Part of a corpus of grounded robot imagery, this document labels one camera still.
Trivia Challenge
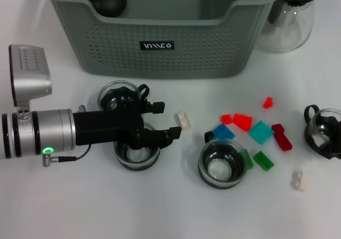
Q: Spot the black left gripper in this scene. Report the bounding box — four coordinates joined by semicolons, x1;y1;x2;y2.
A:
72;99;182;150

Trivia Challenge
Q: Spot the glass teacup black base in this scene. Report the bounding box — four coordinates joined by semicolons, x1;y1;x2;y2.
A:
97;80;150;111
303;104;341;156
113;121;174;172
198;130;248;190

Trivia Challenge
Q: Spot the grey-green perforated storage bin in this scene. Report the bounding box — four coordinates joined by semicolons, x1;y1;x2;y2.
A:
38;0;286;80

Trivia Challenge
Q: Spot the white toy brick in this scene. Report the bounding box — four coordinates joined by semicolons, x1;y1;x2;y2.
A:
175;111;192;130
289;169;304;193

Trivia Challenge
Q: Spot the dark red long brick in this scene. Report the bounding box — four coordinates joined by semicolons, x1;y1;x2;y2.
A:
271;123;293;152

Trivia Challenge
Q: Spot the blue flat toy brick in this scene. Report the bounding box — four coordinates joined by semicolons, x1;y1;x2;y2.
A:
212;124;236;140

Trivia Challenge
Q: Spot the small orange-red square brick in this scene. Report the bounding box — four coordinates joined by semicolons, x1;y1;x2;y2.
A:
220;113;235;125

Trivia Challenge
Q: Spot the green toy brick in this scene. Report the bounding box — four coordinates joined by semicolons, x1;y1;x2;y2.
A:
241;148;255;170
253;150;275;172

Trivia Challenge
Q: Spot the teal flat toy brick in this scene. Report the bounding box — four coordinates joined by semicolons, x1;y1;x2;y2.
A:
249;120;275;146

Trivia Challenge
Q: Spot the orange-red slope brick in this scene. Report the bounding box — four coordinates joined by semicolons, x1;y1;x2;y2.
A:
232;113;253;131

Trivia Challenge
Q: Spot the clear glass carafe black lid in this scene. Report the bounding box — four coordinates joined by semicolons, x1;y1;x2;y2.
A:
255;0;320;53

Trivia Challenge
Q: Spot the black round teapot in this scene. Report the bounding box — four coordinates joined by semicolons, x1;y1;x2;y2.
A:
87;0;131;18

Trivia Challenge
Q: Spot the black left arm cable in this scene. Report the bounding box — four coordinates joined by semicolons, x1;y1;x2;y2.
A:
42;144;91;168

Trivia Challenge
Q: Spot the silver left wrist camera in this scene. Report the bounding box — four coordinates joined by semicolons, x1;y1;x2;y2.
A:
9;44;53;107

